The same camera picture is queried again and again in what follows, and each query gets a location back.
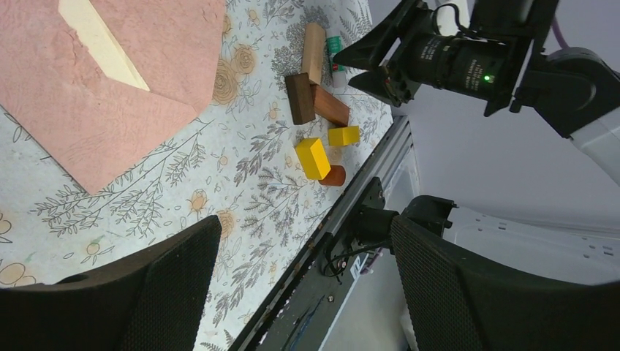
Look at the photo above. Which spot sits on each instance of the floral patterned table mat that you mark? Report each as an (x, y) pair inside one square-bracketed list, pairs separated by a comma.
[(236, 161)]

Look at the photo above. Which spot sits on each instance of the dark brown wooden block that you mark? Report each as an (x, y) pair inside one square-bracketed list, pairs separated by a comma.
[(300, 97)]

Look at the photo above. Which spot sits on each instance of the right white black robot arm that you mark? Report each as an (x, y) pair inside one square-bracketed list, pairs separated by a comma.
[(515, 113)]

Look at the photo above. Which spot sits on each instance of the light wooden block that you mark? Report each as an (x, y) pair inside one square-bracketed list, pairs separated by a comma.
[(313, 52)]

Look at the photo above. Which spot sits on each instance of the small brown wooden cylinder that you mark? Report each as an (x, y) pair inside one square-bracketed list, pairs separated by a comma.
[(336, 176)]

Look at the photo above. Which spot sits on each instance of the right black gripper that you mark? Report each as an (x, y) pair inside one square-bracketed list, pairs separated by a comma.
[(482, 60)]

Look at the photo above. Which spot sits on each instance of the yellow block right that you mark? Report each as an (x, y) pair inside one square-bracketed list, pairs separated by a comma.
[(343, 136)]

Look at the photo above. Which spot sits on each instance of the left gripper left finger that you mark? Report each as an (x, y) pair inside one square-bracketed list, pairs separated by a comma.
[(150, 300)]

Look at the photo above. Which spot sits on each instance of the reddish brown wooden block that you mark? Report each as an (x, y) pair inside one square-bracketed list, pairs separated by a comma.
[(329, 107)]

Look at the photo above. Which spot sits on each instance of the yellow block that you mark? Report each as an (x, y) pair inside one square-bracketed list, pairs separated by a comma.
[(343, 136), (313, 158)]

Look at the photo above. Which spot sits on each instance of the yellow block near front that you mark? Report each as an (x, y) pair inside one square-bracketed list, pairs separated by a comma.
[(313, 158)]

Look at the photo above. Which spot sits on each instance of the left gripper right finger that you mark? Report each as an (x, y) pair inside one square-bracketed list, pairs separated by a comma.
[(459, 300)]

